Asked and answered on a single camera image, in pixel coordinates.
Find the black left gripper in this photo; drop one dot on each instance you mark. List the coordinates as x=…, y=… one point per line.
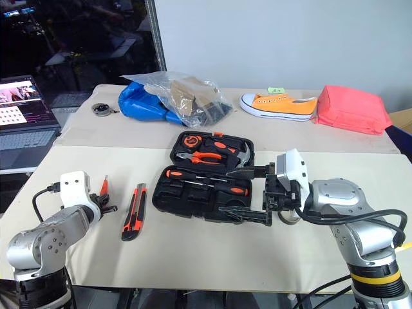
x=97, y=202

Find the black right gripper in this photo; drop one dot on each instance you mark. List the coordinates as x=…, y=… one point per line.
x=278, y=198

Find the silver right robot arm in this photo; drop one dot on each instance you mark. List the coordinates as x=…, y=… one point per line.
x=357, y=222

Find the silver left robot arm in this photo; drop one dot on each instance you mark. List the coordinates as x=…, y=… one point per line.
x=48, y=235

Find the black plastic tool case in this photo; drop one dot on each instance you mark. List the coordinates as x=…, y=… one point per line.
x=199, y=201

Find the small orange test screwdriver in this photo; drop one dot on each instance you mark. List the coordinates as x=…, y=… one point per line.
x=104, y=186

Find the orange black utility knife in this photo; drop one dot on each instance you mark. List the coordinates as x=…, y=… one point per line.
x=133, y=215

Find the claw hammer orange black grip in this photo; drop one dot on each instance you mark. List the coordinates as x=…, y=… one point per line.
x=239, y=156

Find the grey tape roll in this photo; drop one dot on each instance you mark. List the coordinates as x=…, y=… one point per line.
x=288, y=218

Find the orange black tape measure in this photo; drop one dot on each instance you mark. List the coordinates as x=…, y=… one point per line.
x=191, y=142

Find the orange white canvas sneaker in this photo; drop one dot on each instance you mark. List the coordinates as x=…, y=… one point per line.
x=280, y=106

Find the round black tin with keyring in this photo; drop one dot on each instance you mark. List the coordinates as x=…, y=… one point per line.
x=100, y=108

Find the blue plastic bag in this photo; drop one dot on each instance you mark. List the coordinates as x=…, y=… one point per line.
x=141, y=103

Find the green sticky note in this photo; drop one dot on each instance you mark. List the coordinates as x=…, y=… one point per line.
x=276, y=90

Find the clear plastic bag with parts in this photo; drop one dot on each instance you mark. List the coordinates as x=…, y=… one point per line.
x=190, y=96

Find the open laptop computer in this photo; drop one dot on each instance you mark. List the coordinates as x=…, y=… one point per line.
x=22, y=128

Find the pink red fabric bundle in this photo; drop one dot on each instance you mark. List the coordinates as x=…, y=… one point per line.
x=351, y=109

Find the dark blue chair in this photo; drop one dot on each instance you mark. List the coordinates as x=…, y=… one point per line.
x=400, y=140

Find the cardboard box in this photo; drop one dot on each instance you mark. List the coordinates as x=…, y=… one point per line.
x=402, y=119

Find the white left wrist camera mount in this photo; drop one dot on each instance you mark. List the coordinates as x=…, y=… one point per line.
x=75, y=190

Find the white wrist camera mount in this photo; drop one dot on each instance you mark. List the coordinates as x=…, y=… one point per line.
x=75, y=190
x=294, y=169

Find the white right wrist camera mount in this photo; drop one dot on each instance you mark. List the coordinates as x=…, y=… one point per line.
x=294, y=169

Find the grey metal window post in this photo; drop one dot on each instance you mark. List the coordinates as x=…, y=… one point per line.
x=157, y=35

